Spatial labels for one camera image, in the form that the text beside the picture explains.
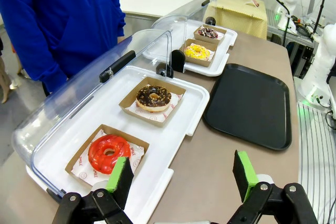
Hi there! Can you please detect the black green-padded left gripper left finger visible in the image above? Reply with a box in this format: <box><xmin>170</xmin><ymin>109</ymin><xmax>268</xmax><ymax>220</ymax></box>
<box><xmin>51</xmin><ymin>156</ymin><xmax>135</xmax><ymax>224</ymax></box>

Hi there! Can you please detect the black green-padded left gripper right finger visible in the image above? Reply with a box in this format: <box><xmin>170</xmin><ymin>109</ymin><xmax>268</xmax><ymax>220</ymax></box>
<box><xmin>227</xmin><ymin>150</ymin><xmax>319</xmax><ymax>224</ymax></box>

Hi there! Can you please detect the cardboard tray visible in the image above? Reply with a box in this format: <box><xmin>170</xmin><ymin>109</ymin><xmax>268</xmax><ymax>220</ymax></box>
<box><xmin>65</xmin><ymin>123</ymin><xmax>150</xmax><ymax>190</ymax></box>
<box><xmin>118</xmin><ymin>76</ymin><xmax>186</xmax><ymax>128</ymax></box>
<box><xmin>179</xmin><ymin>38</ymin><xmax>218</xmax><ymax>68</ymax></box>
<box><xmin>193</xmin><ymin>24</ymin><xmax>228</xmax><ymax>46</ymax></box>

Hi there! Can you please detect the yellow sprinkled donut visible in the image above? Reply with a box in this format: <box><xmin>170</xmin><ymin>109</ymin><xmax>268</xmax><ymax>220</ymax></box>
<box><xmin>184</xmin><ymin>44</ymin><xmax>211</xmax><ymax>61</ymax></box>

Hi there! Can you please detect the person's right forearm blue sleeve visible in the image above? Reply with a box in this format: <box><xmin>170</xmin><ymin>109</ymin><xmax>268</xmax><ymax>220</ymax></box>
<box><xmin>15</xmin><ymin>24</ymin><xmax>69</xmax><ymax>93</ymax></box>

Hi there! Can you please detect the red glazed donut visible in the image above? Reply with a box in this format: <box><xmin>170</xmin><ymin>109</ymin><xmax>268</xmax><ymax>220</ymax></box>
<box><xmin>88</xmin><ymin>134</ymin><xmax>132</xmax><ymax>175</ymax></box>

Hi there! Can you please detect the printed paper under red donut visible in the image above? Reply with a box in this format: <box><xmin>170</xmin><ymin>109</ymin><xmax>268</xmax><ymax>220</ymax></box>
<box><xmin>70</xmin><ymin>129</ymin><xmax>145</xmax><ymax>187</ymax></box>

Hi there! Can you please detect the cardboard tray under red donut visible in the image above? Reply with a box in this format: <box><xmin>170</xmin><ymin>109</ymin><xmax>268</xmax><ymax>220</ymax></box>
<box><xmin>65</xmin><ymin>123</ymin><xmax>150</xmax><ymax>190</ymax></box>

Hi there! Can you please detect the black plastic serving tray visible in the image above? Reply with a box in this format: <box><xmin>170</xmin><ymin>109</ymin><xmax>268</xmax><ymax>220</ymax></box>
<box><xmin>203</xmin><ymin>63</ymin><xmax>292</xmax><ymax>152</ymax></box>

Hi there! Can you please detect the dark donut with coloured sprinkles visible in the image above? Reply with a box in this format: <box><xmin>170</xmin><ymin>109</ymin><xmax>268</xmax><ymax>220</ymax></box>
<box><xmin>197</xmin><ymin>27</ymin><xmax>219</xmax><ymax>39</ymax></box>

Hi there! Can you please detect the printed paper under chocolate donut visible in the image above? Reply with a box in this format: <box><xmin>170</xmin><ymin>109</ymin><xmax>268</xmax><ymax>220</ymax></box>
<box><xmin>125</xmin><ymin>92</ymin><xmax>183</xmax><ymax>123</ymax></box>

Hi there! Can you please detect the cardboard tray under dark donut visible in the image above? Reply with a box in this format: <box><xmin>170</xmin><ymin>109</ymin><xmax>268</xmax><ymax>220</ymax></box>
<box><xmin>193</xmin><ymin>24</ymin><xmax>228</xmax><ymax>46</ymax></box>

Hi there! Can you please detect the cardboard tray under chocolate donut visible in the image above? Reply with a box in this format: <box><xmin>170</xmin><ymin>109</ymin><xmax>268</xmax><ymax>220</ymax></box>
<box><xmin>118</xmin><ymin>76</ymin><xmax>186</xmax><ymax>128</ymax></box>

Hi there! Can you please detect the chocolate donut with nut crumbs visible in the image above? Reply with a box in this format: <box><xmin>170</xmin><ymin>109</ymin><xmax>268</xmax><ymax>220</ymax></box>
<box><xmin>135</xmin><ymin>84</ymin><xmax>172</xmax><ymax>112</ymax></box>

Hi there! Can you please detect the large white display case base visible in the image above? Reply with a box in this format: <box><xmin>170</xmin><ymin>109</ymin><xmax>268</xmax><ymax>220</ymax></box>
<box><xmin>25</xmin><ymin>65</ymin><xmax>211</xmax><ymax>224</ymax></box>

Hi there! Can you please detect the white striped mat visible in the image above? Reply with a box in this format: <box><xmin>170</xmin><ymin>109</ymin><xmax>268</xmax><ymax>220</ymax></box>
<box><xmin>296</xmin><ymin>102</ymin><xmax>336</xmax><ymax>224</ymax></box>

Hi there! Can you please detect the small white display case base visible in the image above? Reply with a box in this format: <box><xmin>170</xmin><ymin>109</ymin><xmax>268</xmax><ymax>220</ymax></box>
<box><xmin>142</xmin><ymin>20</ymin><xmax>238</xmax><ymax>77</ymax></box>

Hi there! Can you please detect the large clear display case lid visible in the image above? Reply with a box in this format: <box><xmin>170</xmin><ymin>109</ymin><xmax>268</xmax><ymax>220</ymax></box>
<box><xmin>10</xmin><ymin>29</ymin><xmax>174</xmax><ymax>199</ymax></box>

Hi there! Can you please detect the small clear display case lid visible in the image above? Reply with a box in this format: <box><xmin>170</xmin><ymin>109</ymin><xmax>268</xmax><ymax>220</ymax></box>
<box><xmin>143</xmin><ymin>0</ymin><xmax>219</xmax><ymax>74</ymax></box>

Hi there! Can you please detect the white background table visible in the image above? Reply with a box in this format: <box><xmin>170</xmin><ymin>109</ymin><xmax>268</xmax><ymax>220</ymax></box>
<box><xmin>118</xmin><ymin>0</ymin><xmax>224</xmax><ymax>19</ymax></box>

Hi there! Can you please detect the bystander's bare leg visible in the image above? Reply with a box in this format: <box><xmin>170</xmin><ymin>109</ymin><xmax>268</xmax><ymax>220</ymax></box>
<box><xmin>0</xmin><ymin>37</ymin><xmax>16</xmax><ymax>104</ymax></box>

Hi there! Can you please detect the person's blue hoodie torso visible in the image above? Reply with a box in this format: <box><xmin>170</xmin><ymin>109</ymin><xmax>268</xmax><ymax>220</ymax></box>
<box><xmin>0</xmin><ymin>0</ymin><xmax>127</xmax><ymax>93</ymax></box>

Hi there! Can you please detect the aluminium frame bench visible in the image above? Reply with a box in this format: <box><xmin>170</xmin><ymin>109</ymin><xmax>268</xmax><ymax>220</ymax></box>
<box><xmin>266</xmin><ymin>8</ymin><xmax>320</xmax><ymax>78</ymax></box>

